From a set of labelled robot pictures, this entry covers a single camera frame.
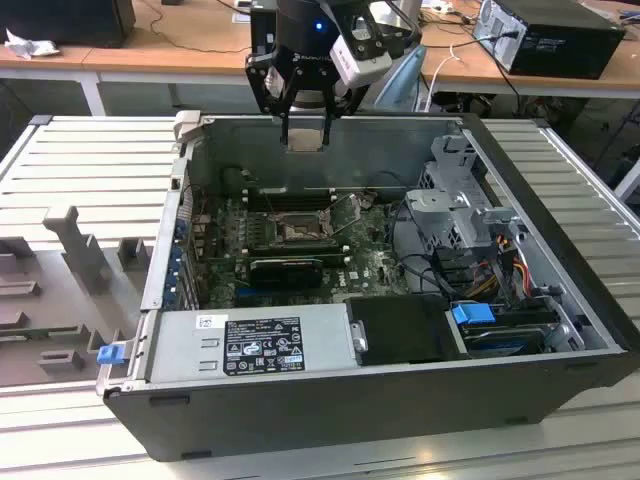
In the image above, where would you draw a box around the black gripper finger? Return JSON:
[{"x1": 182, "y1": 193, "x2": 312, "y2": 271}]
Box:
[
  {"x1": 244, "y1": 53, "x2": 301, "y2": 147},
  {"x1": 318, "y1": 74, "x2": 370, "y2": 148}
]

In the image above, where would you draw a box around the silver CPU plate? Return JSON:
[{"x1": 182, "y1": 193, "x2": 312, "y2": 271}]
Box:
[{"x1": 287, "y1": 126, "x2": 326, "y2": 153}]

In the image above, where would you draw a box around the black RAM slot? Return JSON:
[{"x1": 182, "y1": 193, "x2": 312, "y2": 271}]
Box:
[
  {"x1": 244, "y1": 192, "x2": 332, "y2": 203},
  {"x1": 245, "y1": 242, "x2": 346, "y2": 255},
  {"x1": 245, "y1": 236, "x2": 342, "y2": 248}
]

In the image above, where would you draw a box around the CPU socket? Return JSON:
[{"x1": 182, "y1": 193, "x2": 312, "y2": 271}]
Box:
[{"x1": 269, "y1": 209, "x2": 334, "y2": 249}]

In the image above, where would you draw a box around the small black computer box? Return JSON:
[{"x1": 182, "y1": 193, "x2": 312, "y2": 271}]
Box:
[{"x1": 249, "y1": 8, "x2": 277, "y2": 57}]

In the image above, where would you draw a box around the grey plastic case latch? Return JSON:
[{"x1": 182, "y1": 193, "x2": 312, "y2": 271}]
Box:
[{"x1": 172, "y1": 110, "x2": 204, "y2": 147}]

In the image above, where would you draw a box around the wooden desk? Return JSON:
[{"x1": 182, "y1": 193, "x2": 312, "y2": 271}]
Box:
[
  {"x1": 0, "y1": 0, "x2": 426, "y2": 119},
  {"x1": 419, "y1": 14, "x2": 640, "y2": 101}
]

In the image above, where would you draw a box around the silver drive cage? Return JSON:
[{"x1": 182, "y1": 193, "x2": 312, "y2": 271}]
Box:
[{"x1": 403, "y1": 132, "x2": 531, "y2": 251}]

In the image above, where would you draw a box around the green motherboard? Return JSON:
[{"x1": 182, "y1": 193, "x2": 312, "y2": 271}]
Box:
[{"x1": 192, "y1": 192, "x2": 416, "y2": 311}]

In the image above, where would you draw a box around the black graphics card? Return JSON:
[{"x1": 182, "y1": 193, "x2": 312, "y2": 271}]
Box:
[{"x1": 248, "y1": 257, "x2": 325, "y2": 290}]

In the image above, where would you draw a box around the large black box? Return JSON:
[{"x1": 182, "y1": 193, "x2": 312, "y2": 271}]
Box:
[{"x1": 0, "y1": 0, "x2": 137, "y2": 49}]

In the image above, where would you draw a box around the silver metal latch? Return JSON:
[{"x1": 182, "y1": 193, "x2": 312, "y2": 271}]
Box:
[{"x1": 349, "y1": 319, "x2": 369, "y2": 354}]

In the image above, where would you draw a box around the crumpled white paper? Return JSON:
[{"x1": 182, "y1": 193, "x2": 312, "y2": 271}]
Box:
[{"x1": 3, "y1": 27, "x2": 62, "y2": 60}]

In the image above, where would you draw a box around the black plastic shroud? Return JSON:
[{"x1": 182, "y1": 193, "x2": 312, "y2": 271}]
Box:
[{"x1": 344, "y1": 294, "x2": 471, "y2": 366}]

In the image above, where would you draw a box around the black PC tower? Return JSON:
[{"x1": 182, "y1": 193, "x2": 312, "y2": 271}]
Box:
[{"x1": 474, "y1": 0, "x2": 628, "y2": 80}]

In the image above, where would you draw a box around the blue disk carrier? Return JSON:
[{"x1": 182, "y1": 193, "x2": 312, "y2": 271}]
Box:
[{"x1": 449, "y1": 302, "x2": 496, "y2": 331}]

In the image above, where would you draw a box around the silver power supply unit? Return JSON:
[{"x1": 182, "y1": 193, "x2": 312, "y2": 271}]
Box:
[{"x1": 127, "y1": 302, "x2": 361, "y2": 386}]

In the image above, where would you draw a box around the hard disk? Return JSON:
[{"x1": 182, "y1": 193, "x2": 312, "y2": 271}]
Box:
[{"x1": 462, "y1": 324, "x2": 547, "y2": 359}]

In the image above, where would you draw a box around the grey parts rack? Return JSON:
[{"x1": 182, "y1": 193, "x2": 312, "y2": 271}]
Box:
[{"x1": 0, "y1": 204, "x2": 157, "y2": 389}]

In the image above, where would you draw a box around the blue case latch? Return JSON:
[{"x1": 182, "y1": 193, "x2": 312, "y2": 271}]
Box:
[{"x1": 97, "y1": 343, "x2": 125, "y2": 366}]

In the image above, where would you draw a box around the black PC case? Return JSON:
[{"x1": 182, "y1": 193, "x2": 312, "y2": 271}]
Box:
[{"x1": 94, "y1": 110, "x2": 640, "y2": 464}]

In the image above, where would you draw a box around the green RAM stick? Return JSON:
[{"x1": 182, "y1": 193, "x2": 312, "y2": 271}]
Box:
[{"x1": 0, "y1": 327, "x2": 81, "y2": 342}]

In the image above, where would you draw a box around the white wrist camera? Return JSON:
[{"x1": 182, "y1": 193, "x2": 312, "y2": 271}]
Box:
[{"x1": 328, "y1": 14, "x2": 394, "y2": 92}]

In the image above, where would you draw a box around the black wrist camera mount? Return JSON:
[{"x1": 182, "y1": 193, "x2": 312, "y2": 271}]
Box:
[{"x1": 372, "y1": 0, "x2": 422, "y2": 59}]

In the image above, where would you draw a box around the white cable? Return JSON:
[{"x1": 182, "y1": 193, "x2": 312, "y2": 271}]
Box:
[{"x1": 426, "y1": 42, "x2": 464, "y2": 114}]

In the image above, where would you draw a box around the black cable loop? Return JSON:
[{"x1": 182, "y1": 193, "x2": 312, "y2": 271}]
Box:
[{"x1": 388, "y1": 199, "x2": 437, "y2": 297}]

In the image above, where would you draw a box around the yellow red wire bundle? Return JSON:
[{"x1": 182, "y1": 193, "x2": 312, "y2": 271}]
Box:
[{"x1": 513, "y1": 248, "x2": 537, "y2": 297}]

